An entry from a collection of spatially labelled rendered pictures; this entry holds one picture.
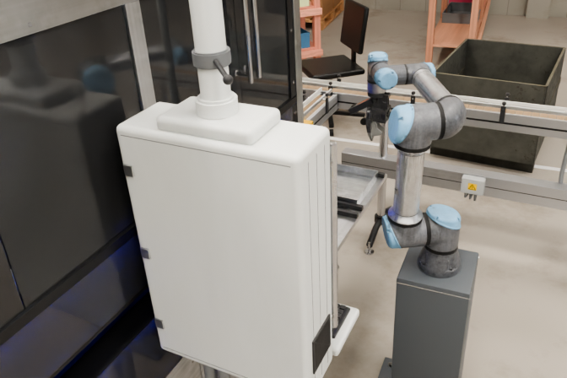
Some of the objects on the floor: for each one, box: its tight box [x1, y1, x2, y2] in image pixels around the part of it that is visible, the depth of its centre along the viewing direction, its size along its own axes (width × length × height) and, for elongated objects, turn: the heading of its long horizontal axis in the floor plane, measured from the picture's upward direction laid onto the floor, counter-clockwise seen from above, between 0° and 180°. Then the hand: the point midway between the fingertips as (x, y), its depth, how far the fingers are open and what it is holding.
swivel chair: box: [302, 0, 370, 136], centre depth 493 cm, size 67×67×105 cm
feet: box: [365, 206, 392, 255], centre depth 354 cm, size 8×50×14 cm, turn 159°
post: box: [290, 0, 304, 123], centre depth 254 cm, size 6×6×210 cm
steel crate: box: [429, 39, 566, 173], centre depth 446 cm, size 85×103×71 cm
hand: (369, 137), depth 229 cm, fingers closed
